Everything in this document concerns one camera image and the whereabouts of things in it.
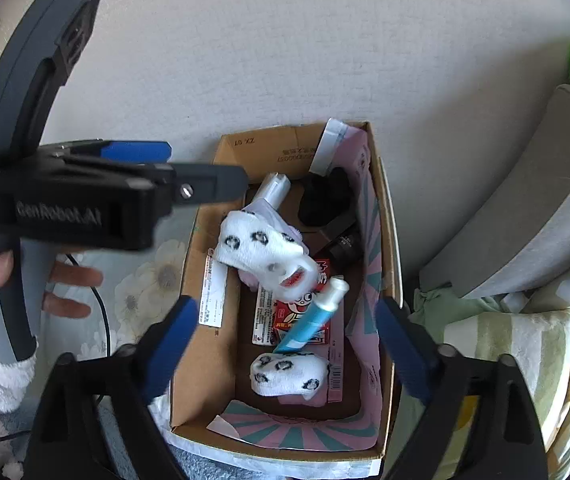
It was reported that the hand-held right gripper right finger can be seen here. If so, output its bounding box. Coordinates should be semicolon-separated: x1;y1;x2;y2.
375;296;548;480

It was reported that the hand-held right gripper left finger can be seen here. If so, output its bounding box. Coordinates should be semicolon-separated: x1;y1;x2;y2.
25;295;198;480

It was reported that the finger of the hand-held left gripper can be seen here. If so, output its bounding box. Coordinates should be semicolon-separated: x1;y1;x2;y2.
100;141;173;165
172;162;249;206

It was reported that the pink printed cardboard box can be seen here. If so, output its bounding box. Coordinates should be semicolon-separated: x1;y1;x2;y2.
169;120;401;463

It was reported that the white lavender tube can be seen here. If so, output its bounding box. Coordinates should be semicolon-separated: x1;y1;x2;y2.
249;172;308;241

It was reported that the white panda print sock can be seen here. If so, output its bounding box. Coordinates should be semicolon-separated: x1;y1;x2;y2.
215;210;316;292
250;352;331;401

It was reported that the blue tube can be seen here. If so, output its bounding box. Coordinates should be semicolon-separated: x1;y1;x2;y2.
272;277;351;356

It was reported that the pink fluffy sock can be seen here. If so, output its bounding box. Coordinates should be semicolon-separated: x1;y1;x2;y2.
238;267;262;292

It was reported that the black scrunchie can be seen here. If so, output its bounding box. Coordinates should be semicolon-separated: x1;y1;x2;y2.
297;167;358;228

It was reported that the red milk carton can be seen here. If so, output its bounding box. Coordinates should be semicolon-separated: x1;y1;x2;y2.
272;259;333;346

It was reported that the person's left hand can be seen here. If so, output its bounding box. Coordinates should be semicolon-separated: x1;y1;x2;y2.
0;250;105;356

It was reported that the yellow green blanket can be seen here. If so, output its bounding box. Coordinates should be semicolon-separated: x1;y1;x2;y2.
410;267;570;466

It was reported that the black cable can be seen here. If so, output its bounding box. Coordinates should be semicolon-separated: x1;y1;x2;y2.
62;254;116;361

